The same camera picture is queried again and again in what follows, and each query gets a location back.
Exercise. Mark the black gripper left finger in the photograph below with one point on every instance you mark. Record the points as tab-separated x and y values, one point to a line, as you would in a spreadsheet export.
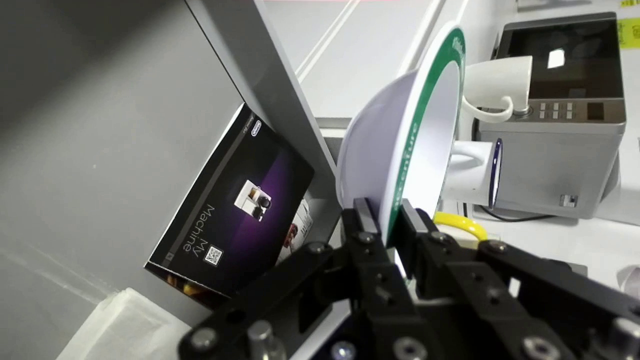
361	267

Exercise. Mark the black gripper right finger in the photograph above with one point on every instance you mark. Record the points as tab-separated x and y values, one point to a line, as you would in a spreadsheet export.
480	292

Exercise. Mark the green and white bowl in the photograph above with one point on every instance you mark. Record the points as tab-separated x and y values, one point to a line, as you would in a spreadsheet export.
372	146

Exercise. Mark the white mug blue rim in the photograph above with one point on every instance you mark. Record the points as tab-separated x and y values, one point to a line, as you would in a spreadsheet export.
472	172

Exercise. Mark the black purple box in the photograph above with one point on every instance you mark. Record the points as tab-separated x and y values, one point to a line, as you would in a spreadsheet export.
232	207

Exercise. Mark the plain white mug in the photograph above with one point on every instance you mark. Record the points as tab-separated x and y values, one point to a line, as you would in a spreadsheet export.
497	82

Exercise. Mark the yellow green wall sign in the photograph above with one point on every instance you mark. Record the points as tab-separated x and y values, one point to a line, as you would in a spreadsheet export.
630	32

